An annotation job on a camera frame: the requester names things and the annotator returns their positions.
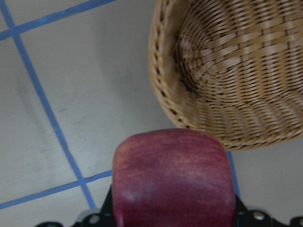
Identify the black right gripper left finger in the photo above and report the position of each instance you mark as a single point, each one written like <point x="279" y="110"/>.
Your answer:
<point x="107" y="206"/>

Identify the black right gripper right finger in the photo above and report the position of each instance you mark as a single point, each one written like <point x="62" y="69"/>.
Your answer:
<point x="241" y="209"/>

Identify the red yellow apple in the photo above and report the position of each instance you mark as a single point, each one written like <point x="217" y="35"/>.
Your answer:
<point x="172" y="178"/>

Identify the wicker basket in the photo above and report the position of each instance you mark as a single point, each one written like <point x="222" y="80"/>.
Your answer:
<point x="233" y="68"/>

